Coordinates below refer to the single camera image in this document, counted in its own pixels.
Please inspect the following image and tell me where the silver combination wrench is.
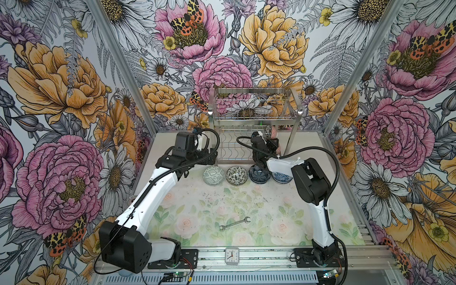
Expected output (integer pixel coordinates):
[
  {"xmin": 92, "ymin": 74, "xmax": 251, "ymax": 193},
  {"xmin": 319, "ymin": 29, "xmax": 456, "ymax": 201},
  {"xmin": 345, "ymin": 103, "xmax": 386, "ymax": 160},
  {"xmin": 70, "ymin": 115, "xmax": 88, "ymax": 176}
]
[{"xmin": 219, "ymin": 216, "xmax": 251, "ymax": 232}]

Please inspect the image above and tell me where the aluminium corner post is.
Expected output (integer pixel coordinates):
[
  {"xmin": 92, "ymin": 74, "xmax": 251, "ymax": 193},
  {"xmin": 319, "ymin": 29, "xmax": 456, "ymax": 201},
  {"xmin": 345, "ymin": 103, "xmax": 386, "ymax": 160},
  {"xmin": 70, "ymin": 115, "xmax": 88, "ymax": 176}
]
[
  {"xmin": 323, "ymin": 0, "xmax": 406, "ymax": 135},
  {"xmin": 87, "ymin": 1, "xmax": 157, "ymax": 138}
]

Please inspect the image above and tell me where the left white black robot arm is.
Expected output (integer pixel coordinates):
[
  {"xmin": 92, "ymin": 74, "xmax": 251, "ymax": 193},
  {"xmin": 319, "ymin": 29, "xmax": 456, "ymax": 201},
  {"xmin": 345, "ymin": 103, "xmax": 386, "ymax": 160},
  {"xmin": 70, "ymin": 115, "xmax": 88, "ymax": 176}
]
[{"xmin": 99, "ymin": 148, "xmax": 217, "ymax": 273}]

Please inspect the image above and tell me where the black floral pattern bowl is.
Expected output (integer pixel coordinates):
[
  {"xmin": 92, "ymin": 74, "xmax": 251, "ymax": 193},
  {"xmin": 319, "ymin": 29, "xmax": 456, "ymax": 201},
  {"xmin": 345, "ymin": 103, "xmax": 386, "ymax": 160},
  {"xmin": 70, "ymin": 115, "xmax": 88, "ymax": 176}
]
[{"xmin": 226, "ymin": 166, "xmax": 249, "ymax": 186}]

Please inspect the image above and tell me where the left aluminium corner post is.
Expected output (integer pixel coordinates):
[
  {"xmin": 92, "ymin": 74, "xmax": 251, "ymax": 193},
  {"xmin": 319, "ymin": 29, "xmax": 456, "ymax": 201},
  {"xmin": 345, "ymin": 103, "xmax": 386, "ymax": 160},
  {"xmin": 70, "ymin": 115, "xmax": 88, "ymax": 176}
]
[{"xmin": 87, "ymin": 1, "xmax": 157, "ymax": 138}]

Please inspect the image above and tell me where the small white square clock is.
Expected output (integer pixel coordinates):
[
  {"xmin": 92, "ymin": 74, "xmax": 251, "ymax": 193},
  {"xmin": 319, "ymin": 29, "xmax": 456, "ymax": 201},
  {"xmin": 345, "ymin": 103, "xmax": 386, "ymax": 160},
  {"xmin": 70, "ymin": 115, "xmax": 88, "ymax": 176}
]
[{"xmin": 224, "ymin": 247, "xmax": 240, "ymax": 266}]

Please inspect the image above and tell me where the black corrugated cable conduit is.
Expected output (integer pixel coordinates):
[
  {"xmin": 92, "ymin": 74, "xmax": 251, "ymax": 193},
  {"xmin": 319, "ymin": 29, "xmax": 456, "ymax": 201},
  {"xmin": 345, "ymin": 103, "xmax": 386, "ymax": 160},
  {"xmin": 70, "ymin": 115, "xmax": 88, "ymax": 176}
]
[{"xmin": 236, "ymin": 136, "xmax": 349, "ymax": 285}]

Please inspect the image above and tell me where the dark blue petal bowl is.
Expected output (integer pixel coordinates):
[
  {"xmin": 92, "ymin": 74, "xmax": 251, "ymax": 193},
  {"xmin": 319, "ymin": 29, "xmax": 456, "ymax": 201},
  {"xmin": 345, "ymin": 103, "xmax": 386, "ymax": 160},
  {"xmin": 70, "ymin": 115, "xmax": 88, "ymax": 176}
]
[{"xmin": 248, "ymin": 166, "xmax": 271, "ymax": 185}]

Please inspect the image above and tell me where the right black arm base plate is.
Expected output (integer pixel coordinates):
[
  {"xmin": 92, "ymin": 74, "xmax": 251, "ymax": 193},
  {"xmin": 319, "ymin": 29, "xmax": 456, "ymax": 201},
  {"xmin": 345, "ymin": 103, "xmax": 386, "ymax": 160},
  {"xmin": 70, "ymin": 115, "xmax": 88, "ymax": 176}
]
[{"xmin": 291, "ymin": 248, "xmax": 346, "ymax": 268}]

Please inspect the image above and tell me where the aluminium front rail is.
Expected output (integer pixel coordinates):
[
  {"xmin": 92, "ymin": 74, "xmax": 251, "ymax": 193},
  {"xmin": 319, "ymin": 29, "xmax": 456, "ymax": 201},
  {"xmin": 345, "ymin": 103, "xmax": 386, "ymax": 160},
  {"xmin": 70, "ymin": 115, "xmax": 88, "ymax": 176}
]
[{"xmin": 93, "ymin": 245, "xmax": 398, "ymax": 273}]

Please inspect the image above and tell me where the green circuit board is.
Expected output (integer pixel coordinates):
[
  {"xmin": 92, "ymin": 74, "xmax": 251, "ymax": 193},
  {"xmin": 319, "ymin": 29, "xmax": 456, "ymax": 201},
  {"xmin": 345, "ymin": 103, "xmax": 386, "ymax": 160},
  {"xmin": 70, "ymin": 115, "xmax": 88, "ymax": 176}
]
[{"xmin": 162, "ymin": 271, "xmax": 193, "ymax": 282}]

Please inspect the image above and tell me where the green geometric pattern bowl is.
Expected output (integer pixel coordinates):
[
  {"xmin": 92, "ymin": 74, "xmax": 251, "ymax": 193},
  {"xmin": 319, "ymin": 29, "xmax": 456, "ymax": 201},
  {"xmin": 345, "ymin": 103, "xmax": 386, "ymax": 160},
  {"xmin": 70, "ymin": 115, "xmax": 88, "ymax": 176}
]
[{"xmin": 203, "ymin": 166, "xmax": 225, "ymax": 186}]

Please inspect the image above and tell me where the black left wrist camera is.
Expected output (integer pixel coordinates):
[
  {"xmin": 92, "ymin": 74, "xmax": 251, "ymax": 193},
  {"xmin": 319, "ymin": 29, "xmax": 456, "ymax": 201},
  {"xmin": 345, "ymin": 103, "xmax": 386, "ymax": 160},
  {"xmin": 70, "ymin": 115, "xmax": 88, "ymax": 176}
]
[{"xmin": 173, "ymin": 132, "xmax": 198, "ymax": 157}]

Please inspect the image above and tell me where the silver metal dish rack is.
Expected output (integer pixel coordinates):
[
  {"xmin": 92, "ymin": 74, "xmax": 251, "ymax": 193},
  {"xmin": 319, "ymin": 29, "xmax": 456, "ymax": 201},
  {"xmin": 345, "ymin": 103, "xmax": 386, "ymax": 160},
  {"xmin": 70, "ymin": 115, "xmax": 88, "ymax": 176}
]
[{"xmin": 209, "ymin": 85, "xmax": 304, "ymax": 165}]

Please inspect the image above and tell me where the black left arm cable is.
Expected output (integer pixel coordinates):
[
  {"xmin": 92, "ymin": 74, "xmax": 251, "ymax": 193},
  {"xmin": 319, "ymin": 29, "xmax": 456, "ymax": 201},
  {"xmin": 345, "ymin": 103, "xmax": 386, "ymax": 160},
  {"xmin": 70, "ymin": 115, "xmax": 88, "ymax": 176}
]
[{"xmin": 93, "ymin": 128, "xmax": 221, "ymax": 275}]

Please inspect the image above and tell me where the pink rimmed patterned bowl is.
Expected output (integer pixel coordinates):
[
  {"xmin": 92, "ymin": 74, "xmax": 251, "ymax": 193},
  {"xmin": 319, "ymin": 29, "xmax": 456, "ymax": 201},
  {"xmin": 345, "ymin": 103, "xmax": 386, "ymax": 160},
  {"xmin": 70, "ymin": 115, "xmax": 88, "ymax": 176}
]
[{"xmin": 271, "ymin": 126, "xmax": 277, "ymax": 139}]

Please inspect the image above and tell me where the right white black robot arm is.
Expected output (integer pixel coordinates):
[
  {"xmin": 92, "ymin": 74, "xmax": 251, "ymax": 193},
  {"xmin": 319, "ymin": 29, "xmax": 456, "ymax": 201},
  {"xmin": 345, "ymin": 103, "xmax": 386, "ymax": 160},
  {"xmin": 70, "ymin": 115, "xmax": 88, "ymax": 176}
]
[{"xmin": 248, "ymin": 135, "xmax": 340, "ymax": 250}]

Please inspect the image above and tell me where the blue white floral bowl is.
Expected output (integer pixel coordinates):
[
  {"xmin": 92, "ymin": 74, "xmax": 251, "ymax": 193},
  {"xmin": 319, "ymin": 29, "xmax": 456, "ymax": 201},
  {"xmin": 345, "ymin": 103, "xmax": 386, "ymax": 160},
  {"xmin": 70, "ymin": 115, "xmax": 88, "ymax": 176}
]
[{"xmin": 271, "ymin": 172, "xmax": 293, "ymax": 184}]

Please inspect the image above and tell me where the right aluminium corner post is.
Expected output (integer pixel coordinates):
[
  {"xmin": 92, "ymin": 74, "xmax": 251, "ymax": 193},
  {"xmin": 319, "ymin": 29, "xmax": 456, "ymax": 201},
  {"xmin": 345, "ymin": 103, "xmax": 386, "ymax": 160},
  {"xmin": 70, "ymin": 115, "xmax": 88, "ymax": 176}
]
[{"xmin": 323, "ymin": 0, "xmax": 406, "ymax": 135}]

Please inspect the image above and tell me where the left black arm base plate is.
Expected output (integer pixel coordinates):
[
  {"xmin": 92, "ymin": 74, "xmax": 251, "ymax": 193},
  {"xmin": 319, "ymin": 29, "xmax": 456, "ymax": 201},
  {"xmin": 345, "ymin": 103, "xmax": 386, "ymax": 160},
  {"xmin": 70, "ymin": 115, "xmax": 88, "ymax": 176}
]
[{"xmin": 147, "ymin": 249, "xmax": 199, "ymax": 270}]

